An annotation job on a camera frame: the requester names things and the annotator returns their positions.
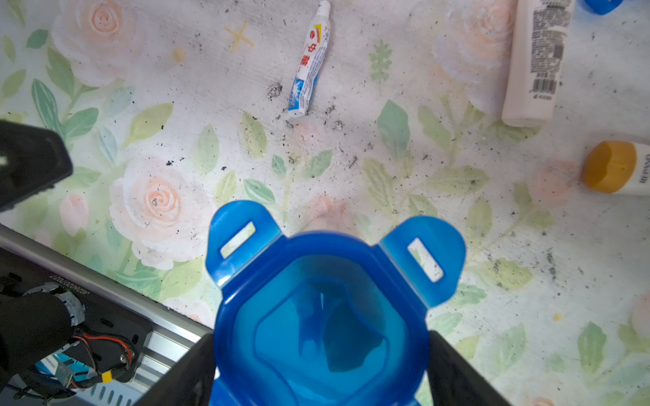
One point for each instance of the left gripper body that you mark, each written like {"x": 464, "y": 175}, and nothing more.
{"x": 32, "y": 160}

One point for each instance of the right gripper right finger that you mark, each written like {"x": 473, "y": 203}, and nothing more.
{"x": 453, "y": 381}

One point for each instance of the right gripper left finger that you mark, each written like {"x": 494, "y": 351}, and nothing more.
{"x": 189, "y": 381}

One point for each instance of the blue lid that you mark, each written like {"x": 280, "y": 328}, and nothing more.
{"x": 603, "y": 7}
{"x": 321, "y": 317}

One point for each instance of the white bottle lying sideways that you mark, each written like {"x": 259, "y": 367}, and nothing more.
{"x": 618, "y": 167}

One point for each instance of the small toothpaste tube left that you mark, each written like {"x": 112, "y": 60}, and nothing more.
{"x": 313, "y": 55}

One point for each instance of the white bottle back label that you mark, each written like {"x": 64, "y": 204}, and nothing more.
{"x": 538, "y": 50}

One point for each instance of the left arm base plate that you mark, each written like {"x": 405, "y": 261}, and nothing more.
{"x": 59, "y": 339}

